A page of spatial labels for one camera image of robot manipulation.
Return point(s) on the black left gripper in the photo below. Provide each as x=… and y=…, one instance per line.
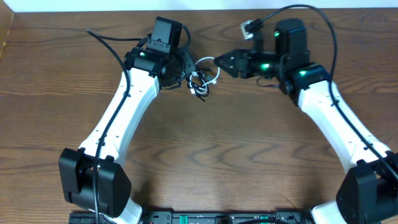
x=190, y=69

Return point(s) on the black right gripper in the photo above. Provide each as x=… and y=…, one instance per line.
x=240, y=55

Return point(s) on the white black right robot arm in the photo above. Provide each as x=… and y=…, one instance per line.
x=368, y=193

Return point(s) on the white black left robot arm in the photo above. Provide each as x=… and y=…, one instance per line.
x=92, y=176

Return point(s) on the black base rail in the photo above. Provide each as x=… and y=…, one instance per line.
x=170, y=217

